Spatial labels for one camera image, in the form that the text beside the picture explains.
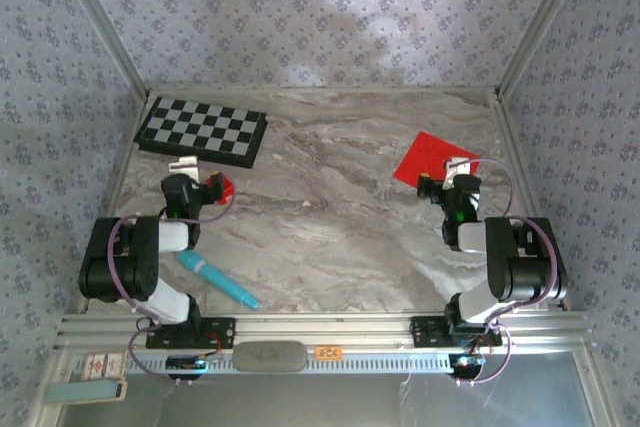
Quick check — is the grey oblong pad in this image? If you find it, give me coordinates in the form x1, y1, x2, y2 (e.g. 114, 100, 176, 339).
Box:
233, 340, 309, 374

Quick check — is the teal flat box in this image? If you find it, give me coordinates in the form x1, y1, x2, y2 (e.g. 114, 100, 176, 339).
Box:
45, 379, 129, 404

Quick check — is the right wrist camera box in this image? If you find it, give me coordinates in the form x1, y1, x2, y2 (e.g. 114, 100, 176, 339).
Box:
442, 155, 471, 189

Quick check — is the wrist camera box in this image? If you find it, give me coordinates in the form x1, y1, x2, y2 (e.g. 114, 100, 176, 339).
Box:
442, 155, 471, 189
168, 155, 201, 174

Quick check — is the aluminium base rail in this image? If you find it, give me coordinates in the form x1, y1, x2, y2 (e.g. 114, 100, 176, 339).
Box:
54, 311, 591, 351

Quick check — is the teal marker pen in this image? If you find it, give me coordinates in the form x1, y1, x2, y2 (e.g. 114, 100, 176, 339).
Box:
175, 250, 260, 311

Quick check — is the black grey checkerboard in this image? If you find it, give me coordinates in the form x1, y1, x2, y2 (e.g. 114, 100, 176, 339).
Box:
133, 95, 269, 171

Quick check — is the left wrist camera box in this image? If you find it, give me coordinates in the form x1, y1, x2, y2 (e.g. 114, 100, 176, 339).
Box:
168, 155, 201, 174

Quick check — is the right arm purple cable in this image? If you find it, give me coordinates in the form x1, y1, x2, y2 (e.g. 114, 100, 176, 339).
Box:
449, 156, 561, 387

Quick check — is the red white card box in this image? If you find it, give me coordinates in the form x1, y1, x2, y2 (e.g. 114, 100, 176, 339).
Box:
82, 351, 126, 381

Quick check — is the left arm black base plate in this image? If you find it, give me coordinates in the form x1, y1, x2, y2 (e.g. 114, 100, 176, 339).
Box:
145, 316, 236, 350

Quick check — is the red paper sheet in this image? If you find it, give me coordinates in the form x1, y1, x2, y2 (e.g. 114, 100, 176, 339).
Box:
392, 130, 481, 189

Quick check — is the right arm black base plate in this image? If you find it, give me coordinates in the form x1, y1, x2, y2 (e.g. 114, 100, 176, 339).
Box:
410, 315, 503, 348

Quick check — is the aluminium corner post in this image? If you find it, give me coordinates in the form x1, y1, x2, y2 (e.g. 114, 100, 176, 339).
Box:
49, 0, 151, 103
494, 0, 596, 101

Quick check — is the grey metal panel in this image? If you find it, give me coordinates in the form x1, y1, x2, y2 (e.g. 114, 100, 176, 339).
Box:
54, 350, 601, 427

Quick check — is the aluminium side rail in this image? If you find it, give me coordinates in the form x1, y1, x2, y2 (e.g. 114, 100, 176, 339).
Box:
74, 91, 151, 316
492, 96, 571, 311

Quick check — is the grey slotted cable duct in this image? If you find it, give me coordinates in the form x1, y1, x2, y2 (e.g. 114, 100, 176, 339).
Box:
124, 350, 484, 376

